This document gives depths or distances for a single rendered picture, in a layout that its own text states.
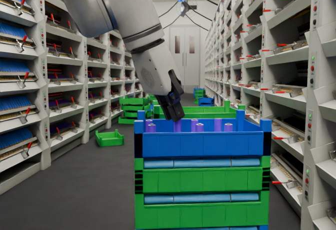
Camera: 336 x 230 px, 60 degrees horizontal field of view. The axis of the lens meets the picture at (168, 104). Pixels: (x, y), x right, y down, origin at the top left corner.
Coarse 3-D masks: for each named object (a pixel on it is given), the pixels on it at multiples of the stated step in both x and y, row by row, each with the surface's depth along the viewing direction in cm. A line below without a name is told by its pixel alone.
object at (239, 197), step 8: (200, 192) 70; (208, 192) 67; (216, 192) 67; (224, 192) 67; (232, 192) 69; (240, 192) 68; (248, 192) 67; (256, 192) 67; (144, 200) 64; (152, 200) 64; (160, 200) 64; (168, 200) 64; (176, 200) 65; (184, 200) 65; (192, 200) 65; (200, 200) 65; (208, 200) 65; (216, 200) 65; (224, 200) 65; (232, 200) 66; (240, 200) 66; (248, 200) 66; (256, 200) 66
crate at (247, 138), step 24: (144, 120) 80; (168, 120) 82; (240, 120) 82; (264, 120) 63; (144, 144) 62; (168, 144) 63; (192, 144) 63; (216, 144) 63; (240, 144) 64; (264, 144) 64
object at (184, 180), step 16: (144, 176) 63; (160, 176) 63; (176, 176) 63; (192, 176) 64; (208, 176) 64; (224, 176) 64; (240, 176) 64; (256, 176) 64; (144, 192) 63; (160, 192) 63; (176, 192) 64; (192, 192) 64
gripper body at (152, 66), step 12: (144, 48) 56; (156, 48) 56; (132, 60) 63; (144, 60) 58; (156, 60) 56; (168, 60) 57; (144, 72) 60; (156, 72) 57; (144, 84) 63; (156, 84) 59; (168, 84) 58; (180, 84) 61
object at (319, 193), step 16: (320, 0) 92; (320, 16) 92; (320, 48) 92; (320, 64) 92; (320, 80) 92; (320, 128) 94; (304, 144) 104; (320, 144) 94; (304, 160) 104; (304, 176) 103; (320, 192) 96; (304, 208) 103; (304, 224) 103
